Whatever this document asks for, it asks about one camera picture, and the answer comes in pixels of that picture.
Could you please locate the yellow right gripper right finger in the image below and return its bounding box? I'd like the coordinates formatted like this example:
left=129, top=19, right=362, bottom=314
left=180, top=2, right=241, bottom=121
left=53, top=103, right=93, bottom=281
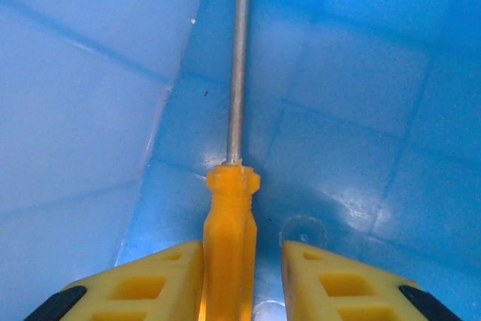
left=281, top=240, right=464, bottom=321

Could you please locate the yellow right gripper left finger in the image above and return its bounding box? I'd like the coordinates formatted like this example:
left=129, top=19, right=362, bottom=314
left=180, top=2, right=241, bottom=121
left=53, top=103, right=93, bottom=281
left=23, top=240, right=205, bottom=321

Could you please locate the orange handled screwdriver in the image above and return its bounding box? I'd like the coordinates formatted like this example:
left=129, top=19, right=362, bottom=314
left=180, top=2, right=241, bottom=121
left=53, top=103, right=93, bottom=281
left=198, top=0, right=262, bottom=321

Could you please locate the blue plastic bin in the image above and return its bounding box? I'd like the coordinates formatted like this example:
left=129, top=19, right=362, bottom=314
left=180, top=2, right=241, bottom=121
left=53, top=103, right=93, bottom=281
left=0, top=0, right=481, bottom=321

